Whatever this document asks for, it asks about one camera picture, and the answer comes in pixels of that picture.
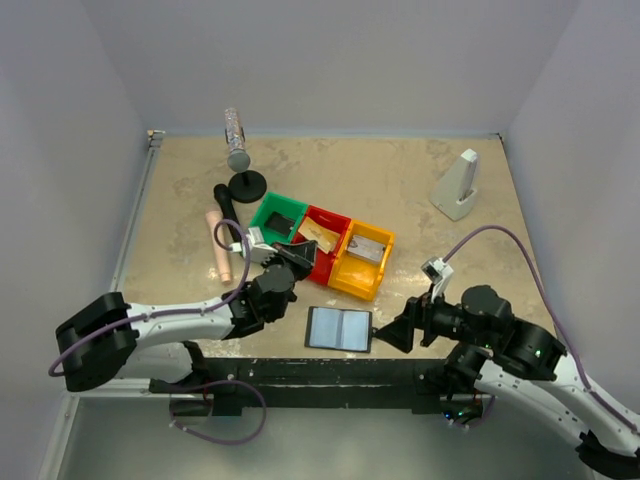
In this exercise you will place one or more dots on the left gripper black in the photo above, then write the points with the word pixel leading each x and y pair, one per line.
pixel 288 256

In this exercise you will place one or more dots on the gold VIP card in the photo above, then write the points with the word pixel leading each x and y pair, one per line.
pixel 325 238

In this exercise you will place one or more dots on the black leather card holder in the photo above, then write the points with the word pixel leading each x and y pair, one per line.
pixel 347 330

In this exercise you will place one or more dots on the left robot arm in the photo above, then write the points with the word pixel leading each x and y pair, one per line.
pixel 113 339

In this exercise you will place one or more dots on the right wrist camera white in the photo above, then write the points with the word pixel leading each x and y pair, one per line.
pixel 440 273

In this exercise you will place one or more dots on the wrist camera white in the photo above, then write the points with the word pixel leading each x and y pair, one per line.
pixel 259 251
pixel 440 273

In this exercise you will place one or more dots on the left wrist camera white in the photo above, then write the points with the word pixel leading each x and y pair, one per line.
pixel 259 251

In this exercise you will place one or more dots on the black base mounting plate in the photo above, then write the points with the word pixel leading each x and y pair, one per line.
pixel 227 386

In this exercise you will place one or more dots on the black bin handle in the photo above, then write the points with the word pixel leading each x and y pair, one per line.
pixel 223 197

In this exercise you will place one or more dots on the silver cards in yellow bin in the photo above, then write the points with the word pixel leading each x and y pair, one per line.
pixel 366 249

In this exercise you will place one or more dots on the glitter tube on black stand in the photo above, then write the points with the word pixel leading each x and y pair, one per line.
pixel 245 185

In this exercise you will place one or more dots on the yellow plastic bin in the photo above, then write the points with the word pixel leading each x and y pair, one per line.
pixel 356 276

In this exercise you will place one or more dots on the pink cylinder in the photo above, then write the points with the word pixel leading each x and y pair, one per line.
pixel 213 217

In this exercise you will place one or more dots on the white wedge stand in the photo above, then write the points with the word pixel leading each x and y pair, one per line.
pixel 455 193

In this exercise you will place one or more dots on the green plastic bin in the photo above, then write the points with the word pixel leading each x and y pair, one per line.
pixel 273 202

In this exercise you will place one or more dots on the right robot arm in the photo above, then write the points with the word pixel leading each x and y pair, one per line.
pixel 522 362

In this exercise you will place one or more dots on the red plastic bin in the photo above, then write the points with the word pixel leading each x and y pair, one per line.
pixel 335 226

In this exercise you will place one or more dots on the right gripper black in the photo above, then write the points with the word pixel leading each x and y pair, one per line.
pixel 414 319

